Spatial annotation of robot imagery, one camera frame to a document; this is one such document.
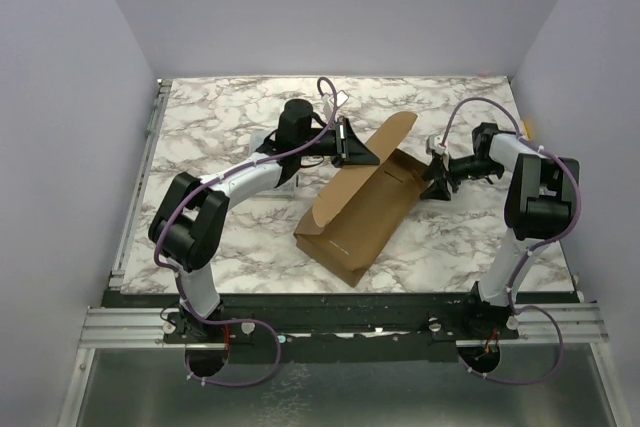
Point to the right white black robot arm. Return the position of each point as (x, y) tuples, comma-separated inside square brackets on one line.
[(541, 203)]

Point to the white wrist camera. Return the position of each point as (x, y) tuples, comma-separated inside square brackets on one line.
[(335, 99), (436, 146)]

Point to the aluminium extrusion frame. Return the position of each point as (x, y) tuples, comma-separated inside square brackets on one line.
[(85, 356)]

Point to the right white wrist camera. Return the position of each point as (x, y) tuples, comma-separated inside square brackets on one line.
[(436, 146)]

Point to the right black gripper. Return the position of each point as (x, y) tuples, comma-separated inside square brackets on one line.
[(443, 172)]

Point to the brown cardboard box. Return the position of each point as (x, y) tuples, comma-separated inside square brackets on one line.
[(356, 213)]

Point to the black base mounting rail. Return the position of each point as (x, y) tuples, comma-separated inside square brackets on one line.
[(343, 328)]

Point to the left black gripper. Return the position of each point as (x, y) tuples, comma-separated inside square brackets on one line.
[(349, 148)]

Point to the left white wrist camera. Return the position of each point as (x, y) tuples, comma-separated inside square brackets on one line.
[(335, 99)]

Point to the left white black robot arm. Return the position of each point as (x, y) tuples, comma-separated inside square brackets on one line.
[(188, 225)]

